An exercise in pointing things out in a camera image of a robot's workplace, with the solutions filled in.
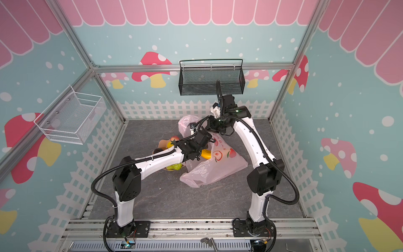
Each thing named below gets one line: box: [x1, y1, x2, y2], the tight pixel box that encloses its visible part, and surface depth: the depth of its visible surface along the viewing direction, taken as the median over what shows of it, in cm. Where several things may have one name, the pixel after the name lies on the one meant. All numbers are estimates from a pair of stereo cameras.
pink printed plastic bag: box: [178, 114, 249, 188], surface depth 75 cm
